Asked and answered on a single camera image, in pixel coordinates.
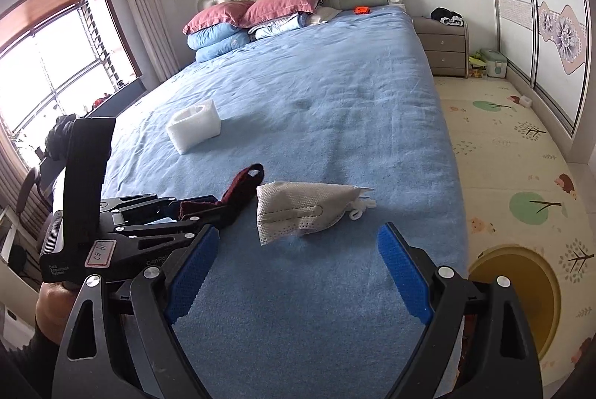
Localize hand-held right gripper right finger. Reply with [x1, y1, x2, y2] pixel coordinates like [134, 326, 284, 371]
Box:
[377, 222, 545, 399]

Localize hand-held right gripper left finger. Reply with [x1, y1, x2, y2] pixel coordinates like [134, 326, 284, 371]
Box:
[52, 224, 221, 399]

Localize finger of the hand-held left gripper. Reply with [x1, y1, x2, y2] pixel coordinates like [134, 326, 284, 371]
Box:
[99, 193, 222, 217]
[112, 206, 238, 249]

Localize dark red cloth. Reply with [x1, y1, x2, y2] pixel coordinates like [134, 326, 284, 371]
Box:
[179, 164, 265, 220]

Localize yellow trash bin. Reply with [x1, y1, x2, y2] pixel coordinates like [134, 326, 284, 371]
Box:
[468, 245, 562, 362]

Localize white face mask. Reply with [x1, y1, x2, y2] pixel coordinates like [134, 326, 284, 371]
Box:
[256, 181, 375, 247]

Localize person's left forearm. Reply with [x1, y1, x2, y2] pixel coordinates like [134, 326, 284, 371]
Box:
[0, 324, 59, 399]

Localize person's left hand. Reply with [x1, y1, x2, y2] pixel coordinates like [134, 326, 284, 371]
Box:
[36, 282, 77, 346]

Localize dark jacket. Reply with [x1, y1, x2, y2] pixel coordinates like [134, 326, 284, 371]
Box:
[44, 115, 77, 160]

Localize dark window seat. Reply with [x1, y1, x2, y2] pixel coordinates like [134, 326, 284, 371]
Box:
[86, 77, 150, 118]

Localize white foam block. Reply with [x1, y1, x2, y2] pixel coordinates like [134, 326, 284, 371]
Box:
[166, 98, 222, 155]

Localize white desk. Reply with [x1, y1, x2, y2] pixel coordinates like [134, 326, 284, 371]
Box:
[0, 206, 46, 337]

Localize window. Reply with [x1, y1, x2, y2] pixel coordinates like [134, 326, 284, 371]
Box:
[0, 0, 143, 158]

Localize cartoon print play mat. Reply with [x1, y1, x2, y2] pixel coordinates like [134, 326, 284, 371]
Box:
[433, 75, 593, 399]

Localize folded blue quilt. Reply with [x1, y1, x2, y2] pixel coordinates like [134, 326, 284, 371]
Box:
[196, 35, 254, 63]

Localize beige curtain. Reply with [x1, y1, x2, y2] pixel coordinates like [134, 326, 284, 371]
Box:
[115, 0, 180, 80]

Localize blue folded pillows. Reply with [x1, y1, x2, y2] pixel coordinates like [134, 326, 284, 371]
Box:
[187, 24, 252, 51]

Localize bed with blue sheet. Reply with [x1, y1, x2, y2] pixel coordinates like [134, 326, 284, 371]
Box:
[100, 5, 469, 399]

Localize pink pillow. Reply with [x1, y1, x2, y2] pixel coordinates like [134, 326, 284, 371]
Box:
[237, 0, 327, 29]
[183, 0, 256, 35]

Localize folded patterned blanket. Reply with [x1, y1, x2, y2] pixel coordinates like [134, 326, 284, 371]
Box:
[248, 13, 313, 40]

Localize grey nightstand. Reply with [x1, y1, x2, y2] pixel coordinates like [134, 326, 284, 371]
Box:
[412, 16, 469, 78]

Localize green storage box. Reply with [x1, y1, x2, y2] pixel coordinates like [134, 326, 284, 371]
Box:
[479, 49, 508, 78]

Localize dark clothing pile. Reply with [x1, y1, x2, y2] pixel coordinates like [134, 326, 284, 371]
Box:
[431, 8, 465, 28]

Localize white cloth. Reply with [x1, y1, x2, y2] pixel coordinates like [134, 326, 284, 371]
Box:
[311, 7, 343, 26]

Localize white floral wardrobe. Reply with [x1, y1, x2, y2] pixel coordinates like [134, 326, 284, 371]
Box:
[472, 0, 596, 167]

